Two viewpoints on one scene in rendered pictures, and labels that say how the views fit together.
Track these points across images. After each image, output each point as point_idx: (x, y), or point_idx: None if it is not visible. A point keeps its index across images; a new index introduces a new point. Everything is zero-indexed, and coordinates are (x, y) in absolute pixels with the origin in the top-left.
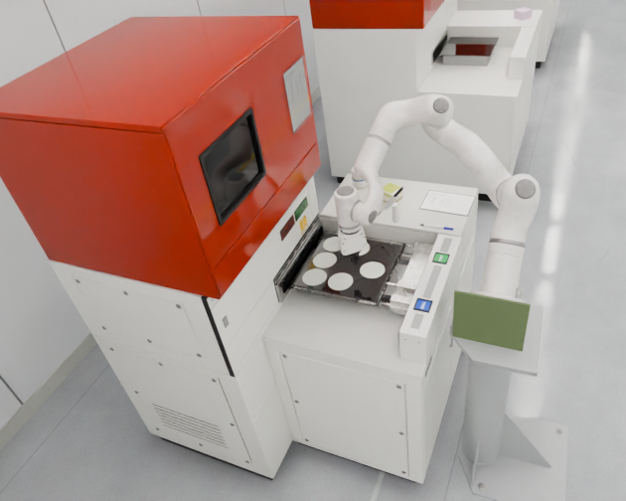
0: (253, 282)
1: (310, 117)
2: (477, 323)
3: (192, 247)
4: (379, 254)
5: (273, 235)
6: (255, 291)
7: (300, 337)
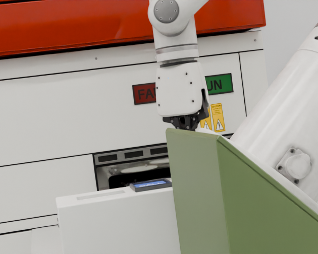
0: (36, 121)
1: None
2: (192, 242)
3: None
4: None
5: (112, 79)
6: (37, 139)
7: (51, 238)
